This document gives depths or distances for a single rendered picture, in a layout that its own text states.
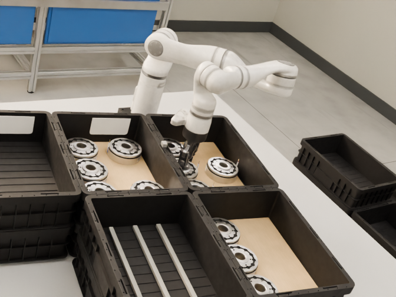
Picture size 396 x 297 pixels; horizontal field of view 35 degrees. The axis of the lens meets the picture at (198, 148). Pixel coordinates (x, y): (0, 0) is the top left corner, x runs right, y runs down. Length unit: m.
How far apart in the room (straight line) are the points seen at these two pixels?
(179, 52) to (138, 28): 1.96
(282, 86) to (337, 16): 3.45
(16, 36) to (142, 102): 1.62
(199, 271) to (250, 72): 0.62
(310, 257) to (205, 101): 0.53
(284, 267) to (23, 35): 2.39
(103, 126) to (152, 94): 0.28
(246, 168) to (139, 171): 0.34
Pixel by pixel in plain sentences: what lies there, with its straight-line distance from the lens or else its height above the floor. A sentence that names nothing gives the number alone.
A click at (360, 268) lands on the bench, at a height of 0.70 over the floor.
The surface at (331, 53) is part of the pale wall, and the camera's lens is 5.45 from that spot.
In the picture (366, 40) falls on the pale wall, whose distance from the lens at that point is 5.21.
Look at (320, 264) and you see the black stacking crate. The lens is 1.71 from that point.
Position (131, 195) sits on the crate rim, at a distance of 1.62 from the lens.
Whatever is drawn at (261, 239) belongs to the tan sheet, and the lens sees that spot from 1.79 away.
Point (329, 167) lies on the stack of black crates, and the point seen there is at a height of 0.58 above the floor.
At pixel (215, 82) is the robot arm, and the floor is 1.18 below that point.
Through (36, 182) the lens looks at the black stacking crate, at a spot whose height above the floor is 0.83.
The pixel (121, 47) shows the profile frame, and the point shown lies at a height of 0.30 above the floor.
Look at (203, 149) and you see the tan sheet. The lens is 2.09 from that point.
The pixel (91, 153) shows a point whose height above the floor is 0.86.
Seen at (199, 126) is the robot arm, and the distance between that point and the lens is 1.83.
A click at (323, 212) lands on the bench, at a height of 0.70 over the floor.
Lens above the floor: 1.89
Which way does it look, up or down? 30 degrees down
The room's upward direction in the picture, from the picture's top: 18 degrees clockwise
